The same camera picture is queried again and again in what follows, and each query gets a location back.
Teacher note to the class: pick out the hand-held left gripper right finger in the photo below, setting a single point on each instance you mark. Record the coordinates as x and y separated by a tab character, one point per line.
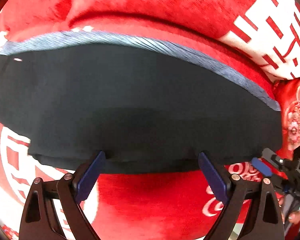
213	180

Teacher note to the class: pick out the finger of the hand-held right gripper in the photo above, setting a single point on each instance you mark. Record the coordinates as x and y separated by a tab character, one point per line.
271	156
261	167

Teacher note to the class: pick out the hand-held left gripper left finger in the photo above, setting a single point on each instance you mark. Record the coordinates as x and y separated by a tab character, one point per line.
88	180

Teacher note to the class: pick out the black pants with blue waistband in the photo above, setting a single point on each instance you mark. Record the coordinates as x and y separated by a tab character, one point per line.
140	92

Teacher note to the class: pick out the red embroidered satin cushion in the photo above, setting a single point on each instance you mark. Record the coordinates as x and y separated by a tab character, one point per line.
295	115

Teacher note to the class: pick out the red printed sofa cover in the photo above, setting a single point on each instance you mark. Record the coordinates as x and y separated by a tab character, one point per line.
165	5

